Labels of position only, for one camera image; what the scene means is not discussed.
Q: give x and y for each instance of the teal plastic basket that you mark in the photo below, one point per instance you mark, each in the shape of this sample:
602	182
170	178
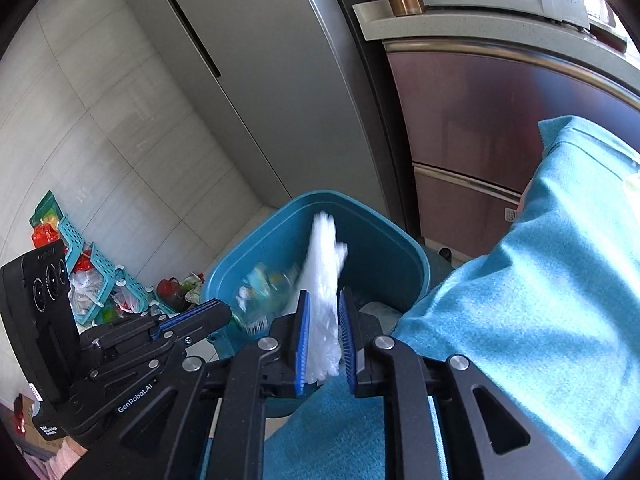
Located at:
107	270

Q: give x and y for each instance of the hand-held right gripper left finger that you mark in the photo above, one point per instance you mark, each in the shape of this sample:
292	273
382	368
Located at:
302	340

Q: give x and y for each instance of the blue plastic trash bin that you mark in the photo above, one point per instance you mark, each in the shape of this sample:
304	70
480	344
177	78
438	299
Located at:
385	255

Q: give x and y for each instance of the clear crumpled plastic bag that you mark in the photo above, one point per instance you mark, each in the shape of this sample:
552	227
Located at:
87	292

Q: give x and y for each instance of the green cardboard box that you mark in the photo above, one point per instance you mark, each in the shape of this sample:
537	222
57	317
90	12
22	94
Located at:
45	207

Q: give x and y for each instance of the purple kitchen counter cabinet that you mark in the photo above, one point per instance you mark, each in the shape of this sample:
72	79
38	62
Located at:
475	110

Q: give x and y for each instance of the grey refrigerator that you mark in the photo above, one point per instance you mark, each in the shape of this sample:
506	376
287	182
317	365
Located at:
260	60

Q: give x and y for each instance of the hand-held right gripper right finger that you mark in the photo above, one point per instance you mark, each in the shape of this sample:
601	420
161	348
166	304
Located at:
346	335

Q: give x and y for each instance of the brown cardboard box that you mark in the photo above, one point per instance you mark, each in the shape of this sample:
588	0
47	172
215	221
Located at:
35	425

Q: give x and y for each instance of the blurred colourful wrappers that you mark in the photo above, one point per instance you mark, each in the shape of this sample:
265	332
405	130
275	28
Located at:
265	290

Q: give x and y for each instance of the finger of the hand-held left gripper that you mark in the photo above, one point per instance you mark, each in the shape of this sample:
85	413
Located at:
190	314

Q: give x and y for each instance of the blue floral tablecloth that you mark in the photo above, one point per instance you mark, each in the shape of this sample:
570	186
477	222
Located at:
525	285

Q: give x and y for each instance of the dark red tray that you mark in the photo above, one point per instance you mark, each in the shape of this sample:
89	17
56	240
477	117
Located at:
607	37

